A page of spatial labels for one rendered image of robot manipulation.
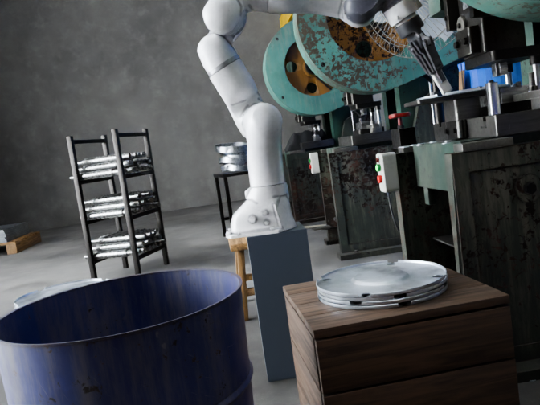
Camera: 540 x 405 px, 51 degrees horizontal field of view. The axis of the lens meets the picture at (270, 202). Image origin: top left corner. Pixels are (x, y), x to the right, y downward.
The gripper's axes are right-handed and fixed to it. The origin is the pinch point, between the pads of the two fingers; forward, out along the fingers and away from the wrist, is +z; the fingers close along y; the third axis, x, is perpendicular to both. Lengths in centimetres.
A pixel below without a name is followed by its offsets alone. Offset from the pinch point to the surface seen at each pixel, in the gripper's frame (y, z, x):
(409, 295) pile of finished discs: 51, 26, -50
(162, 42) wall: -673, -184, -33
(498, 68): -7.3, 7.0, 20.6
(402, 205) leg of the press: -30.7, 32.4, -21.0
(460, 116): -4.1, 12.3, 1.2
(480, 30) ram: -2.7, -6.2, 19.2
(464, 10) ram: -12.4, -13.3, 22.7
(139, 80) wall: -674, -157, -90
